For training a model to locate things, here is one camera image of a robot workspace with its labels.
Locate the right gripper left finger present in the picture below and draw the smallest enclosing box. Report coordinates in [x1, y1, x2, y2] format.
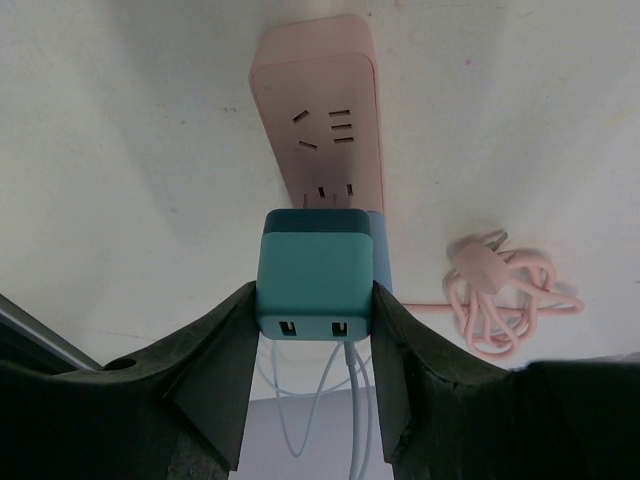
[1, 283, 258, 479]

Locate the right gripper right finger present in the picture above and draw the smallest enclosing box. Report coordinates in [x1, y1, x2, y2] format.
[371, 286, 639, 479]

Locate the thin white blue charging cable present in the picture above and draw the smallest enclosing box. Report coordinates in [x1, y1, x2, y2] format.
[269, 339, 376, 480]

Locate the light blue charger plug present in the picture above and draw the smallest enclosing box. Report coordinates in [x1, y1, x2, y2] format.
[368, 211, 393, 292]

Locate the teal plug adapter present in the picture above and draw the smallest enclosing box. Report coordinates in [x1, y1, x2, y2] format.
[255, 208, 374, 342]

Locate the pink power strip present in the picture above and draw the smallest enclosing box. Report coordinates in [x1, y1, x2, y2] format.
[249, 15, 384, 213]

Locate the aluminium front rail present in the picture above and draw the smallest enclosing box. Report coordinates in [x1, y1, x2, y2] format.
[1, 295, 101, 374]

